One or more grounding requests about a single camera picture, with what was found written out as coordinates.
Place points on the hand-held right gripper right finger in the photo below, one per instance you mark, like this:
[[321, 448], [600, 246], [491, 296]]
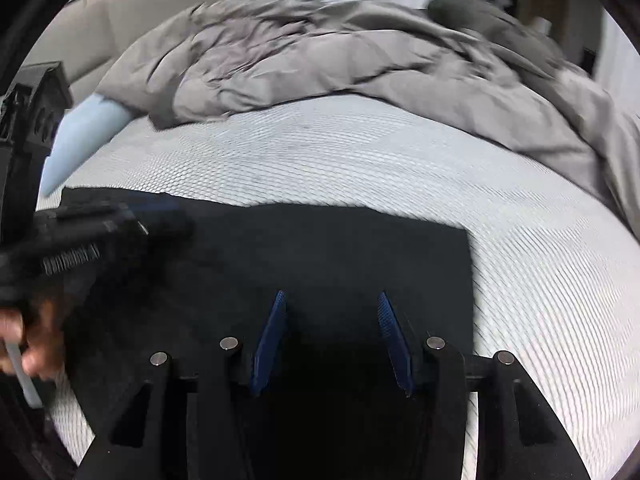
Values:
[[395, 347]]

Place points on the black pants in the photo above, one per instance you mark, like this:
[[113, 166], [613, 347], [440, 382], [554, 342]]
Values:
[[325, 260]]

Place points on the white mattress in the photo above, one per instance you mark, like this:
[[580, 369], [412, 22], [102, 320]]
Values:
[[450, 185]]

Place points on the person's left hand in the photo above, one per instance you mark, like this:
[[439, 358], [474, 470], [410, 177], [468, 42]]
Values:
[[30, 345]]

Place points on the grey rumpled blanket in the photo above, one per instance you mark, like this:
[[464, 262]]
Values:
[[350, 60]]

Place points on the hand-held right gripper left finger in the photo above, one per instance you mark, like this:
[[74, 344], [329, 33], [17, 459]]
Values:
[[270, 345]]

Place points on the light blue pillow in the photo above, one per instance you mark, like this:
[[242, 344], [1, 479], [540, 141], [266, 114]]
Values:
[[82, 132]]

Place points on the beige headboard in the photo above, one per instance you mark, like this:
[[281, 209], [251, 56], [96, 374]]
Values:
[[115, 25]]

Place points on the dark grey pillow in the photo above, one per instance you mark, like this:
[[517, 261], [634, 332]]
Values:
[[480, 17]]

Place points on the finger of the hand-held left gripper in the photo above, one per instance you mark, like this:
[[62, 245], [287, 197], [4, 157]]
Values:
[[155, 222]]

